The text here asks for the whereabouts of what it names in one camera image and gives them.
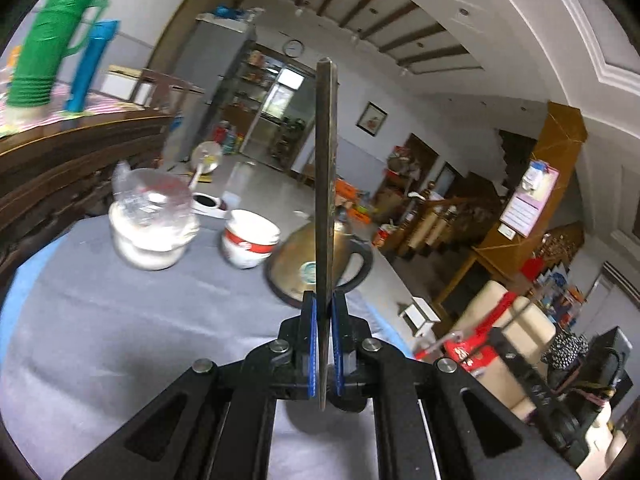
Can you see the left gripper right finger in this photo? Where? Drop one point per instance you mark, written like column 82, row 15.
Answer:
column 431, row 421

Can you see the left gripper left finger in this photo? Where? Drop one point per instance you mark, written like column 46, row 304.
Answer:
column 214, row 422

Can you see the dark metal chopstick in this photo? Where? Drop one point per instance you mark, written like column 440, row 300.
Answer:
column 324, row 207

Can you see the red plastic chair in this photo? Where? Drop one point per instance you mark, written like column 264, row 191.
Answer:
column 470, row 348

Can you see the white small stool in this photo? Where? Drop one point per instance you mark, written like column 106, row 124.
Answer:
column 420, row 317

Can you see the grey table cloth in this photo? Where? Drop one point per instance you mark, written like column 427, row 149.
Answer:
column 88, row 340

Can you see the gold electric kettle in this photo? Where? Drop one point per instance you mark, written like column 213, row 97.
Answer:
column 291, row 269

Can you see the red white bowl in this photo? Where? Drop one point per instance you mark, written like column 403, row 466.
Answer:
column 248, row 239

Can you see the clear plastic bag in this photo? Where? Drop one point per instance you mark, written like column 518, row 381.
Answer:
column 152, row 197

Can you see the carved dark wooden sideboard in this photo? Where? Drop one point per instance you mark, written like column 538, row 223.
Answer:
column 52, row 175

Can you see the grey refrigerator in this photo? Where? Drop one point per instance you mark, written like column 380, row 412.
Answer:
column 209, row 60

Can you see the green thermos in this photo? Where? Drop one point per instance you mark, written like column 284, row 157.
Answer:
column 48, row 42

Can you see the blue thermos bottle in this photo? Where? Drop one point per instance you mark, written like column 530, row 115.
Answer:
column 100, row 36

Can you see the pink wall calendar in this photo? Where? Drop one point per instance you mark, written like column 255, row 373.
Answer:
column 527, row 202

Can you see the framed wall picture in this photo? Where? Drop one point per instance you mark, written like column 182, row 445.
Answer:
column 371, row 119

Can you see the round wall clock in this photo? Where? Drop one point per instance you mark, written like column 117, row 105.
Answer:
column 293, row 48

